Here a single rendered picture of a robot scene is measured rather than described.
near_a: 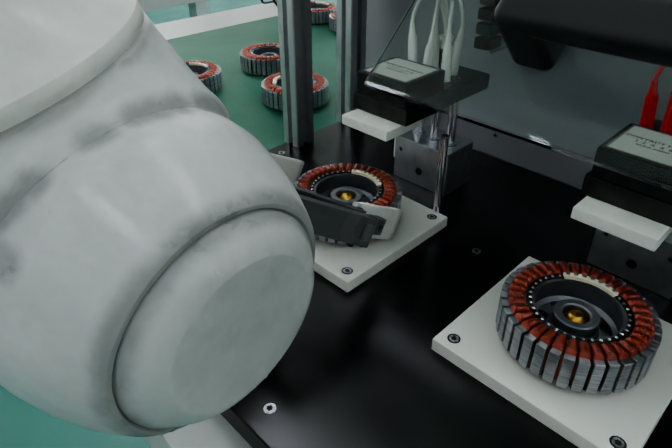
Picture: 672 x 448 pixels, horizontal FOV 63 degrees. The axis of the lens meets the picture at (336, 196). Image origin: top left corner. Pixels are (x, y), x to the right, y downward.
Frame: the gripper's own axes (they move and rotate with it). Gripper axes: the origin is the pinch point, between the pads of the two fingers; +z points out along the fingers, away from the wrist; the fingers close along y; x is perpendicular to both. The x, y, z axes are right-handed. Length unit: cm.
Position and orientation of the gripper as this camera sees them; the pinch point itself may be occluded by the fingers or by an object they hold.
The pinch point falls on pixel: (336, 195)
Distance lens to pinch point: 55.1
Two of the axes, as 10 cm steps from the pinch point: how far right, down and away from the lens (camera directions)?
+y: 7.0, 3.7, -6.1
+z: 6.2, 1.1, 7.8
